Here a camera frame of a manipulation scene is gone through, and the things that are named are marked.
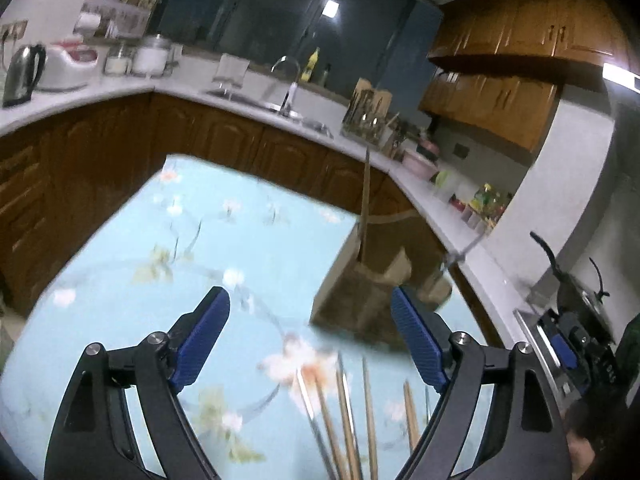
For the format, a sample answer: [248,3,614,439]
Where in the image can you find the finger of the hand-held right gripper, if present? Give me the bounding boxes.
[542,310,581,376]

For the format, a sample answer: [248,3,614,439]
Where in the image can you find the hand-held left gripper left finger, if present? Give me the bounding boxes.
[44,286,232,480]

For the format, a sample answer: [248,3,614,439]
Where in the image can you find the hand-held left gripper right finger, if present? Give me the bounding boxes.
[390,285,573,480]

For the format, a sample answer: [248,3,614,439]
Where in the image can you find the wooden slatted chopstick holder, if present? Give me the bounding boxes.
[310,212,453,353]

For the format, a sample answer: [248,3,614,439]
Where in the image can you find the bundle of brown wooden chopsticks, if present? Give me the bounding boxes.
[294,350,436,480]

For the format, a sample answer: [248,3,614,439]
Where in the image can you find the gas stove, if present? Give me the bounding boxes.
[514,305,587,406]

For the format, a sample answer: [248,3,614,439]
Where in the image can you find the black wok with lid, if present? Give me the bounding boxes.
[530,232,622,333]

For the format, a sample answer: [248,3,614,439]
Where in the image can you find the light blue floral tablecloth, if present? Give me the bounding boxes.
[0,154,501,480]

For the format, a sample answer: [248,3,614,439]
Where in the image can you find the yellow cooking oil bottles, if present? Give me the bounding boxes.
[470,183,512,224]

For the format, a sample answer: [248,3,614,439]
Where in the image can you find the pink plastic basin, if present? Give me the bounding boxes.
[402,139,442,179]

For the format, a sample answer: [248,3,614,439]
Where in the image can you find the wooden lower cabinets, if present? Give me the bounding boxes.
[0,92,493,343]

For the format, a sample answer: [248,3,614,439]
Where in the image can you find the wooden cabinets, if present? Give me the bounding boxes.
[0,92,493,343]
[417,0,632,152]

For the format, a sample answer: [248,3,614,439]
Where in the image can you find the wooden countertop utensil rack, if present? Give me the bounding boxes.
[342,78,397,145]

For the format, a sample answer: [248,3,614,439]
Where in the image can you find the stainless steel sink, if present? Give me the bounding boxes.
[206,87,334,137]

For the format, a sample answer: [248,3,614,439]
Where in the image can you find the wooden upper cabinets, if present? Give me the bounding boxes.
[417,0,632,152]

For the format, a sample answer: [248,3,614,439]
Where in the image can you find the white straight faucet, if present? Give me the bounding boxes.
[281,82,300,115]

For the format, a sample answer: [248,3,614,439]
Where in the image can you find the hanging dish cloth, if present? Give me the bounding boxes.
[215,55,250,87]

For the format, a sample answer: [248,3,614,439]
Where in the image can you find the range hood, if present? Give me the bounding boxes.
[602,62,640,93]

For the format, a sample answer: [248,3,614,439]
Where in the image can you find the yellow bottle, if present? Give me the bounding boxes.
[301,47,321,83]

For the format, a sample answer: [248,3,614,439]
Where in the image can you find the white lidded pot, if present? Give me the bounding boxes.
[132,35,173,78]

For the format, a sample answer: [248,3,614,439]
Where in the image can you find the curved chrome faucet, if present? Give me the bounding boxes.
[271,56,302,83]

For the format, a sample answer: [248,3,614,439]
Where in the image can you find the glass storage jar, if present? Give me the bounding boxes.
[103,42,133,76]

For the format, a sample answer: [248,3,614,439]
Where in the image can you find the white rice cooker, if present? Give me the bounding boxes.
[37,42,101,92]

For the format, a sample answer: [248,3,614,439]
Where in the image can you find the stainless steel electric kettle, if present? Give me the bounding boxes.
[2,44,47,108]

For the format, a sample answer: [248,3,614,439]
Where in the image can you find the white paper towel roll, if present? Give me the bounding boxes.
[75,12,103,38]

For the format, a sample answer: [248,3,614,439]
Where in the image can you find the dark kitchen window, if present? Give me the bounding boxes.
[155,0,441,106]

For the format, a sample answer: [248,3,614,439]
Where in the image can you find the wall power socket strip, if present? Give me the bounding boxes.
[0,20,29,44]

